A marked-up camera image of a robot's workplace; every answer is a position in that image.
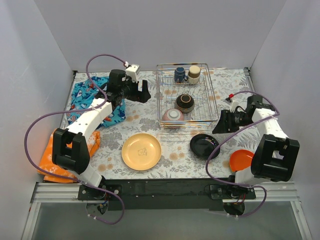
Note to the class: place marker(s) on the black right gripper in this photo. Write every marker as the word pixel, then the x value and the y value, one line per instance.
pixel 225 121

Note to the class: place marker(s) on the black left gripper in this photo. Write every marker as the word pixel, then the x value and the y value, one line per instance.
pixel 138 91

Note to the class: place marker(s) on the floral patterned bowl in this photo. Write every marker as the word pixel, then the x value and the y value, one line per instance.
pixel 173 115

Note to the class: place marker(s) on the dark blue mug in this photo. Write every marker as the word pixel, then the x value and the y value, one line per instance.
pixel 180 75

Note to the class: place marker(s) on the brown rimmed cream bowl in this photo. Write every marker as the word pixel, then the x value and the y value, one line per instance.
pixel 185 103

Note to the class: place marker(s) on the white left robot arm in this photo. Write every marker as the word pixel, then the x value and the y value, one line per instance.
pixel 69 147

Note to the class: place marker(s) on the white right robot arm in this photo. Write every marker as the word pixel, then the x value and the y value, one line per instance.
pixel 276 154

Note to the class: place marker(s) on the floral tablecloth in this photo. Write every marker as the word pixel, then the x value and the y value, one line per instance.
pixel 177 160

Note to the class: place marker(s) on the orange plate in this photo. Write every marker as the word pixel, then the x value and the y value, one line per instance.
pixel 240 160

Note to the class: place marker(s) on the beige and brown mug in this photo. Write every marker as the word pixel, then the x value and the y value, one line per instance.
pixel 194 73

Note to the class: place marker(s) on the beige bear plate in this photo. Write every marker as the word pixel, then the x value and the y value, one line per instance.
pixel 141 151

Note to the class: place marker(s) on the blue shark print cloth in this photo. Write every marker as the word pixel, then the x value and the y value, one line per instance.
pixel 83 94

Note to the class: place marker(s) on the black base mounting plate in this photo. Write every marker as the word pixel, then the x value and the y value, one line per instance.
pixel 158 194

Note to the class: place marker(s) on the orange tie-dye cloth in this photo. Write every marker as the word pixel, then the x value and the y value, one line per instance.
pixel 46 163

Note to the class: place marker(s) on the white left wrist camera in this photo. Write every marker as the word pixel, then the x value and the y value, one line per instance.
pixel 132 71

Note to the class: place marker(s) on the chrome wire dish rack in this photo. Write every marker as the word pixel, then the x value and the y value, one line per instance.
pixel 205 112

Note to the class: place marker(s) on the aluminium frame rail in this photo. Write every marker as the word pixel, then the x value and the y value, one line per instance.
pixel 68 192

